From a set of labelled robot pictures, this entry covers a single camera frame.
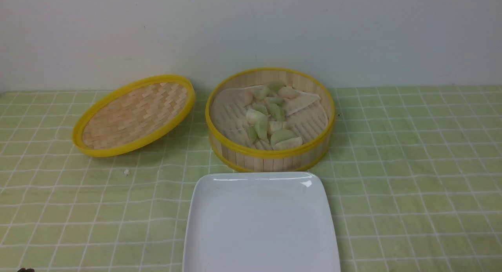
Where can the pale green dumpling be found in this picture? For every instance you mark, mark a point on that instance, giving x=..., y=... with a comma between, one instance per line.
x=261, y=129

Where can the light green dumpling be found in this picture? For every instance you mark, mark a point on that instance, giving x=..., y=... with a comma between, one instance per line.
x=281, y=135

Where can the white square plate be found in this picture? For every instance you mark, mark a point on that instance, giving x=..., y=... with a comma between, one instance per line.
x=260, y=222

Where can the green dumpling left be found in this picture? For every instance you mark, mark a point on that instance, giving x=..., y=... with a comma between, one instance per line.
x=251, y=133

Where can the pale white dumpling middle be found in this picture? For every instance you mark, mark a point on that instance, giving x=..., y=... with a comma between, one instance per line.
x=254, y=116

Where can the yellow rimmed bamboo steamer basket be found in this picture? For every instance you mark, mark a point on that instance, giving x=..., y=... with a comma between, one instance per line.
x=245, y=159

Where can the white dumpling centre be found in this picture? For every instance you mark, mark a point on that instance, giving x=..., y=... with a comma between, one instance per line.
x=275, y=126

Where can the green dumpling centre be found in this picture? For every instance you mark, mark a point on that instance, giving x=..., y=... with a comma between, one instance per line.
x=277, y=112

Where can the pink dumpling rear left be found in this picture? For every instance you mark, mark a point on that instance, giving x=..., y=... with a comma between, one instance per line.
x=247, y=97

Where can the pink dumpling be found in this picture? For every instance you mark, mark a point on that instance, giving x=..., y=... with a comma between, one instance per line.
x=288, y=93
x=247, y=97

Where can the white dumpling front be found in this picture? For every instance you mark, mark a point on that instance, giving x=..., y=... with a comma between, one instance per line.
x=290, y=143

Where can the green dumpling rear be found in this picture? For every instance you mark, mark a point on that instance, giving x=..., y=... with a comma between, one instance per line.
x=275, y=86

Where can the pink dumpling rear right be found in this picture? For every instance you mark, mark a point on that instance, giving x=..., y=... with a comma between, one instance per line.
x=288, y=93

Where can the yellow rimmed bamboo steamer lid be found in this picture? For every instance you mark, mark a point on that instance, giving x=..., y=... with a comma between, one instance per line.
x=134, y=116

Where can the green checkered tablecloth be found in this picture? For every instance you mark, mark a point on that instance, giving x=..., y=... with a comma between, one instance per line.
x=412, y=176

